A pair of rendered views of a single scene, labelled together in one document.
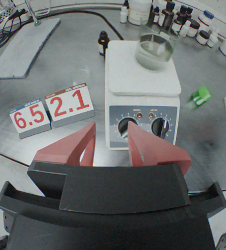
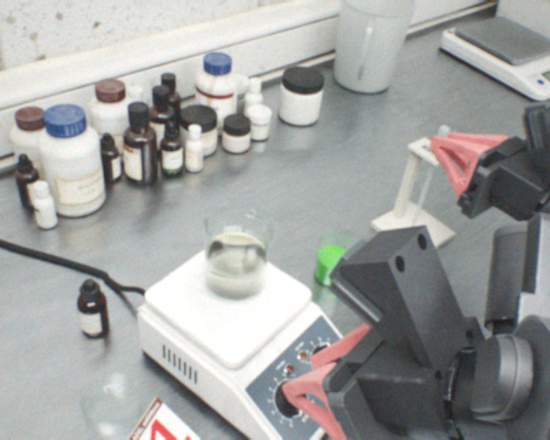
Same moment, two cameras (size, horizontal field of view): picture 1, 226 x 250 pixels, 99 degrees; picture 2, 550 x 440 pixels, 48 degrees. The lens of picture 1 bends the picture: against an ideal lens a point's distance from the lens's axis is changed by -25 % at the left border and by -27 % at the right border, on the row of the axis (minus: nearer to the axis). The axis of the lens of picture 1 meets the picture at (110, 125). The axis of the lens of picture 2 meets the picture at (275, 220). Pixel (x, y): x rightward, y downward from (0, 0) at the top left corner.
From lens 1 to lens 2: 0.38 m
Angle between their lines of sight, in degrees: 43
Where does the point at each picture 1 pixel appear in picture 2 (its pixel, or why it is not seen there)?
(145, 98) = (277, 340)
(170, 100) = (305, 315)
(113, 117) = (264, 402)
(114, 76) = (219, 341)
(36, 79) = not seen: outside the picture
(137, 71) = (237, 312)
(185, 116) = (339, 322)
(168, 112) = (318, 333)
